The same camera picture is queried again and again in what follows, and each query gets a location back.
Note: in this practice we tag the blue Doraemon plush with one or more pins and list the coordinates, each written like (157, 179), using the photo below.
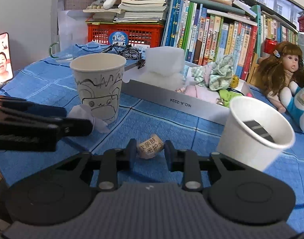
(292, 96)

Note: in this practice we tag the green striped cloth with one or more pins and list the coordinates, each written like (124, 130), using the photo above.
(214, 75)

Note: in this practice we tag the white crumpled tissue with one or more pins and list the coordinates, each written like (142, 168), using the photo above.
(83, 111)

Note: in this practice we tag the white cardboard box tray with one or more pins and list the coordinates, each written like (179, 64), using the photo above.
(171, 99)

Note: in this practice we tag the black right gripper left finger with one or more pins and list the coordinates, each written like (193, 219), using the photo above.
(111, 162)

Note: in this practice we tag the round blue sticker badge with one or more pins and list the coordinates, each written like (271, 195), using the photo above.
(118, 38)

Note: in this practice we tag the white Marie paper cup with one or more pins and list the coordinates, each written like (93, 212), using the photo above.
(255, 133)

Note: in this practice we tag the miniature black bicycle model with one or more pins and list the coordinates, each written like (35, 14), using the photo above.
(128, 52)

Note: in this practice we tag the smartphone showing face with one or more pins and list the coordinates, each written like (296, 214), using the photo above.
(6, 71)

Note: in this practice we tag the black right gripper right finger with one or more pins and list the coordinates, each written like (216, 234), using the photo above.
(185, 161)

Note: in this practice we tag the row of upright books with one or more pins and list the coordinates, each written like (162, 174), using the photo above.
(207, 31)

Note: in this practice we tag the gold sequin soft ball pair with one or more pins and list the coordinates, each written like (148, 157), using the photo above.
(234, 81)

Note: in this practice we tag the stack of grey books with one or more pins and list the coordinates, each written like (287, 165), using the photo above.
(131, 11)

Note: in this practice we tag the pink folded cloth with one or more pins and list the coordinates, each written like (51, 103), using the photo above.
(199, 92)

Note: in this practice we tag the doodled paper cup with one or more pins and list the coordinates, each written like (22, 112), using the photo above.
(98, 78)

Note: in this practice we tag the red can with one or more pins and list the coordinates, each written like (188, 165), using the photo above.
(269, 46)

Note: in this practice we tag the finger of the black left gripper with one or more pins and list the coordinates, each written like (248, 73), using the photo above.
(69, 126)
(32, 108)

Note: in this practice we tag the brown haired doll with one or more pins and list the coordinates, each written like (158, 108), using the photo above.
(276, 72)

